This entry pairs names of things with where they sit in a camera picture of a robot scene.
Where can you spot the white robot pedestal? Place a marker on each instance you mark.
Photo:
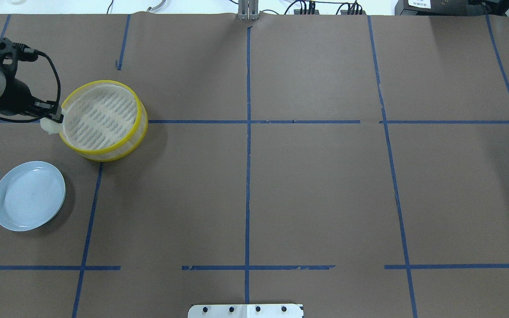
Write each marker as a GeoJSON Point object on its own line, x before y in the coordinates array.
{"type": "Point", "coordinates": [272, 310]}

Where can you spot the black camera mount wrist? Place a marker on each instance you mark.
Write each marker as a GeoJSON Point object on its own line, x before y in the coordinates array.
{"type": "Point", "coordinates": [11, 53]}

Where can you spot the white steamed bun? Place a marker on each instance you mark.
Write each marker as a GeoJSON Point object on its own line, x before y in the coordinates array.
{"type": "Point", "coordinates": [50, 126]}

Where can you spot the aluminium frame post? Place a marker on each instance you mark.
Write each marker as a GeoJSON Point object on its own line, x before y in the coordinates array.
{"type": "Point", "coordinates": [248, 10]}

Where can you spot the black computer box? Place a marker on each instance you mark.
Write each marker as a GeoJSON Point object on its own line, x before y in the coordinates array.
{"type": "Point", "coordinates": [451, 7]}

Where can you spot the yellow bamboo steamer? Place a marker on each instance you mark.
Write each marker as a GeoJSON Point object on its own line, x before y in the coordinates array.
{"type": "Point", "coordinates": [103, 121]}

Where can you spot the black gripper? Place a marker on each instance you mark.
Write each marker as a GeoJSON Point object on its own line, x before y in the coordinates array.
{"type": "Point", "coordinates": [16, 98]}

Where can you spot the light blue plate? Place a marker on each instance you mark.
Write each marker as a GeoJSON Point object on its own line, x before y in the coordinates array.
{"type": "Point", "coordinates": [31, 194]}

